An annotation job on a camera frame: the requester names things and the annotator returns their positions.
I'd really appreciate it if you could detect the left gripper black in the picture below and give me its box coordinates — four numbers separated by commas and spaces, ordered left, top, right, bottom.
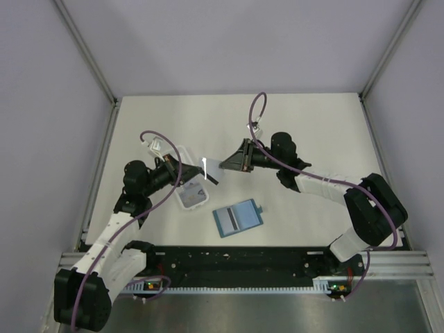
142, 153, 202, 197

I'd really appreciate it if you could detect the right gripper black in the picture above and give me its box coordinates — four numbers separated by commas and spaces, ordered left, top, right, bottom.
221, 139, 284, 173

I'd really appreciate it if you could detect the silver vip card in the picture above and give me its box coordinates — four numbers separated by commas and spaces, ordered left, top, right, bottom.
200, 157, 224, 185
179, 183, 207, 209
216, 207, 240, 236

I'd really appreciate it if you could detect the white plastic basket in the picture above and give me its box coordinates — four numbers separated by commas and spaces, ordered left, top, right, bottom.
175, 145, 210, 210

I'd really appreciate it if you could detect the blue leather card holder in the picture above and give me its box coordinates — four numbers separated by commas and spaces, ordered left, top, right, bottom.
212, 199, 264, 238

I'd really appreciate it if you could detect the silver VIP card top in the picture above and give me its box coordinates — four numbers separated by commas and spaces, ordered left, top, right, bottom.
216, 207, 240, 236

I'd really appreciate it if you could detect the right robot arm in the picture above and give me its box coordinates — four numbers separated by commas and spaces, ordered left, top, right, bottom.
219, 132, 408, 275

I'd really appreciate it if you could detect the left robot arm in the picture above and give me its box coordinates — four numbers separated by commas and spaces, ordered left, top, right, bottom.
53, 154, 204, 332

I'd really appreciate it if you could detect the silver VIP card bottom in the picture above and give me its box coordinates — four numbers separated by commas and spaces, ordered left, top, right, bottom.
179, 183, 207, 209

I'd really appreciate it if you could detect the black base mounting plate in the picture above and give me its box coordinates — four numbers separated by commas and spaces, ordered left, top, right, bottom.
126, 241, 364, 278

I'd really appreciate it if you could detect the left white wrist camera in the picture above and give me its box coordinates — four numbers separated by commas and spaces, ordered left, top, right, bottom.
148, 137, 164, 159

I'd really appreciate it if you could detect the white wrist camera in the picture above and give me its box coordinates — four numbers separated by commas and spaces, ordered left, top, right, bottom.
246, 121, 262, 138
148, 137, 164, 159

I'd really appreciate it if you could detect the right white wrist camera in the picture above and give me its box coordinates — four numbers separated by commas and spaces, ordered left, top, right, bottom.
246, 121, 262, 138

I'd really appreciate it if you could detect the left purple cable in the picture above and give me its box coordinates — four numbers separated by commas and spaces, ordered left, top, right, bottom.
70, 130, 183, 332

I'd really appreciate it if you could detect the purple cable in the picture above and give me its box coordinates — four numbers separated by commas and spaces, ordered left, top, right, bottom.
70, 130, 183, 332
248, 92, 399, 301

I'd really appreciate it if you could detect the grey slotted cable duct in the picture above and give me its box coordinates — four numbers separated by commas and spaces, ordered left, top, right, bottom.
124, 275, 350, 294

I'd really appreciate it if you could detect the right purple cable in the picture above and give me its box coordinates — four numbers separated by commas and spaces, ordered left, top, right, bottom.
248, 92, 399, 301

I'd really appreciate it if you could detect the aluminium frame rail front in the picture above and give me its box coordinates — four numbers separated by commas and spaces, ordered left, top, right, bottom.
58, 251, 434, 280

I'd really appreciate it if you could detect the left aluminium corner post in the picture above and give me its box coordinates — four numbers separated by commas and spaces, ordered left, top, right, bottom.
51, 0, 121, 105

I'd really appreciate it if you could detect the aluminium corner post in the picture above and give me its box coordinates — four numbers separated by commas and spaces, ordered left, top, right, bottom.
359, 0, 426, 100
51, 0, 121, 105

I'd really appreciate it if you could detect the right aluminium corner post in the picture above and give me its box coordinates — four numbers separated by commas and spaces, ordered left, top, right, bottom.
359, 0, 426, 100

